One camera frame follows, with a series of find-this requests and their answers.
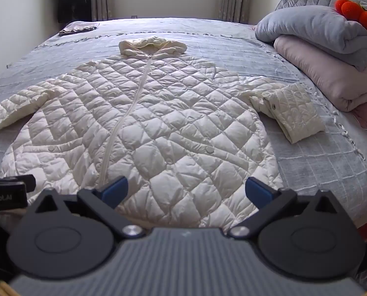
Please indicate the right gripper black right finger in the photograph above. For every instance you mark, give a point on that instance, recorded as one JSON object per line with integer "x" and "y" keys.
{"x": 306, "y": 237}

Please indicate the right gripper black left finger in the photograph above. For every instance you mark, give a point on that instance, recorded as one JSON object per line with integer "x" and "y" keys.
{"x": 66, "y": 236}

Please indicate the white quilted down coat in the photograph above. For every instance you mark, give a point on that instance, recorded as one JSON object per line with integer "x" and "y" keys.
{"x": 185, "y": 133}

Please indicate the grey checked bedspread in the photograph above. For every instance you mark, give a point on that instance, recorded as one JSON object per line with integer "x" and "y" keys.
{"x": 177, "y": 260}

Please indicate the pink folded duvet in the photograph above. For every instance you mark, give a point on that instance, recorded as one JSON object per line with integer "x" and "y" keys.
{"x": 343, "y": 85}

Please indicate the grey folded blanket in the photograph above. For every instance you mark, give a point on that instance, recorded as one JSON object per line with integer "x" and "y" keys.
{"x": 320, "y": 26}

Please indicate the orange plush toy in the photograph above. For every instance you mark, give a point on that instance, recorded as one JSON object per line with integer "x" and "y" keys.
{"x": 352, "y": 11}

